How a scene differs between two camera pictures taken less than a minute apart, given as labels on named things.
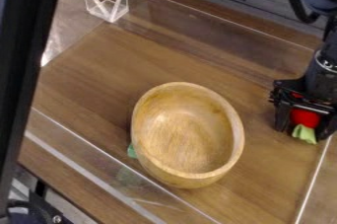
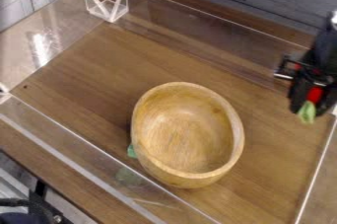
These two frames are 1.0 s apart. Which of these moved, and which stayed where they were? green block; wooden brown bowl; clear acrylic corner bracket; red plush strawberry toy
Moved: red plush strawberry toy
Stayed: green block; wooden brown bowl; clear acrylic corner bracket
